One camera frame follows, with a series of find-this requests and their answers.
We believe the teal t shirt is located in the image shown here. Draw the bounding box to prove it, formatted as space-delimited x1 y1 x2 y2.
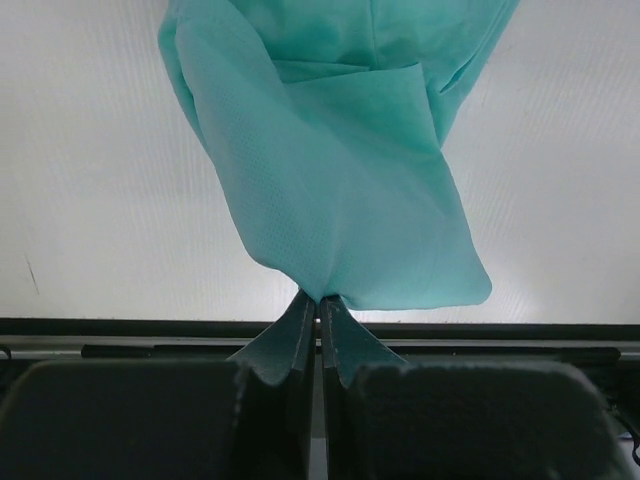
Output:
158 1 517 310

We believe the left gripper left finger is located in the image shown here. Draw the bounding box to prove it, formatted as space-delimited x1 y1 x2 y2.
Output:
1 293 315 479

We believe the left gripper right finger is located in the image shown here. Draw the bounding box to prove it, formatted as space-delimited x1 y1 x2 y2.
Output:
319 297 635 479

